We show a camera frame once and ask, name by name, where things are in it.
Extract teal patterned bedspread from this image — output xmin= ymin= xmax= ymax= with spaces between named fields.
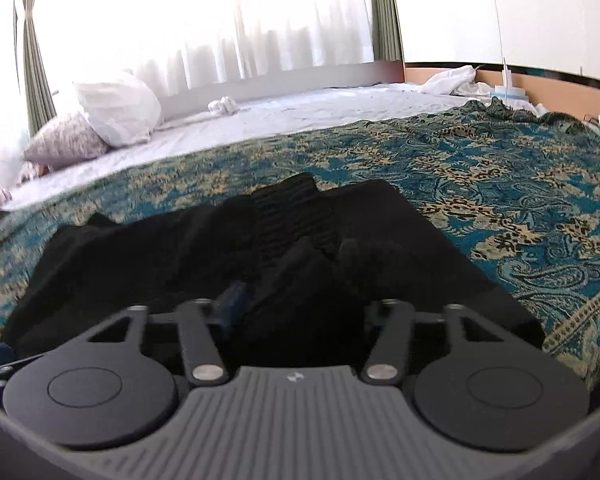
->
xmin=0 ymin=101 xmax=600 ymax=386

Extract grey patterned pillow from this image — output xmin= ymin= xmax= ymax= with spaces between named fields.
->
xmin=22 ymin=113 xmax=111 ymax=169

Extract small white crumpled cloth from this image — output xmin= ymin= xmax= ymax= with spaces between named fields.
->
xmin=208 ymin=96 xmax=240 ymax=116

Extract green curtain left panel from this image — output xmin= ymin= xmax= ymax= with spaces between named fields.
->
xmin=18 ymin=0 xmax=56 ymax=136

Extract white pillow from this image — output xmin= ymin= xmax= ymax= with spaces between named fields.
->
xmin=76 ymin=73 xmax=162 ymax=148

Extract wooden bed frame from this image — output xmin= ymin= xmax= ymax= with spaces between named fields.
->
xmin=160 ymin=61 xmax=600 ymax=119

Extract black pants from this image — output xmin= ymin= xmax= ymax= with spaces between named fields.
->
xmin=3 ymin=174 xmax=544 ymax=366

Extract white cloth pile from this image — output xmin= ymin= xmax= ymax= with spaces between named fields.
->
xmin=419 ymin=65 xmax=493 ymax=98

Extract green curtain right panel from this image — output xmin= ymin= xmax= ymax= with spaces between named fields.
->
xmin=370 ymin=0 xmax=403 ymax=62

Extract green curtain panel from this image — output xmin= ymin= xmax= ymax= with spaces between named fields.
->
xmin=18 ymin=0 xmax=56 ymax=136
xmin=370 ymin=0 xmax=403 ymax=62

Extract white sheer curtain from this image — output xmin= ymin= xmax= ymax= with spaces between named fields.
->
xmin=33 ymin=0 xmax=374 ymax=96

